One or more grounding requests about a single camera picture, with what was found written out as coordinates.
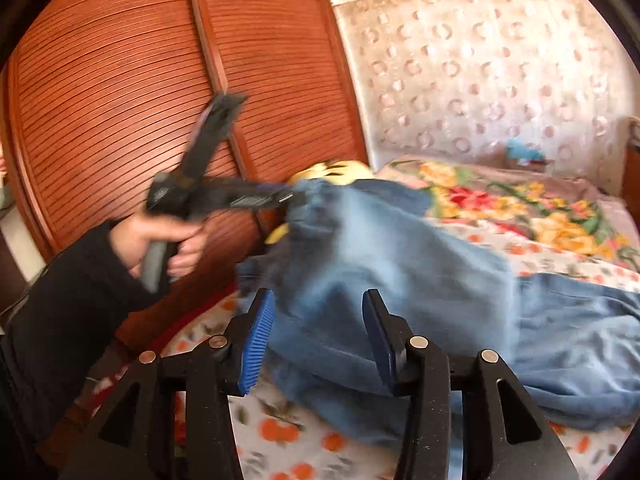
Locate wooden louvered wardrobe door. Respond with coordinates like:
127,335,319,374
0,0,371,466

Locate blue item in box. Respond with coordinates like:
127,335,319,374
506,139,547,166

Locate black sleeved left forearm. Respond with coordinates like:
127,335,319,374
1,218,154,479

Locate floral blanket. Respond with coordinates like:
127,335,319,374
376,156,639,271

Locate left hand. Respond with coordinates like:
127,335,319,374
108,211,207,278

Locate blue denim jeans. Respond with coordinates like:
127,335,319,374
236,176,640,480

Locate circle pattern sheer curtain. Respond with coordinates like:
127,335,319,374
335,0,639,193

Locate yellow Pikachu plush toy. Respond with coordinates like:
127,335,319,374
263,159,377,246

